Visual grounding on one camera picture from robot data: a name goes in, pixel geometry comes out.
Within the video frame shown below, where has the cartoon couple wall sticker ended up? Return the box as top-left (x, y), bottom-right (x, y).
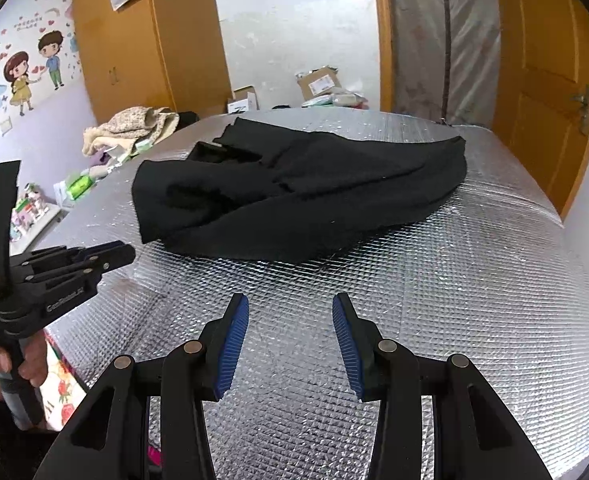
top-left (3, 29), bottom-right (64, 117)

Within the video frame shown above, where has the black garment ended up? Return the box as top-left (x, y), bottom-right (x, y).
top-left (132, 118), bottom-right (467, 263)

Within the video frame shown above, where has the beige floral blanket pile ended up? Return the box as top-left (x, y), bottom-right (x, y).
top-left (82, 106), bottom-right (180, 157)

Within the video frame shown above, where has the person's left hand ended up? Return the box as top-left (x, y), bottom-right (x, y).
top-left (0, 330), bottom-right (48, 401)

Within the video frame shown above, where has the translucent plastic door curtain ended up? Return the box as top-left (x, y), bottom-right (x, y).
top-left (391, 0), bottom-right (501, 128)

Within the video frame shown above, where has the orange wooden wardrobe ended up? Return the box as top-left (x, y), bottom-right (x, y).
top-left (72, 0), bottom-right (232, 122)

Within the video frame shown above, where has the green tissue pack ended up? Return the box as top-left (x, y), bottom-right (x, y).
top-left (66, 174), bottom-right (94, 200)

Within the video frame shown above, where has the white small cardboard box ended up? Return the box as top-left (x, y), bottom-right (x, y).
top-left (226, 86), bottom-right (259, 115)

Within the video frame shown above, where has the brown cardboard box with label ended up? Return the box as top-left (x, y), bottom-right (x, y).
top-left (295, 66), bottom-right (341, 101)

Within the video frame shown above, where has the orange wooden door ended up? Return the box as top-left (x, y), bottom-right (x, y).
top-left (493, 0), bottom-right (589, 217)

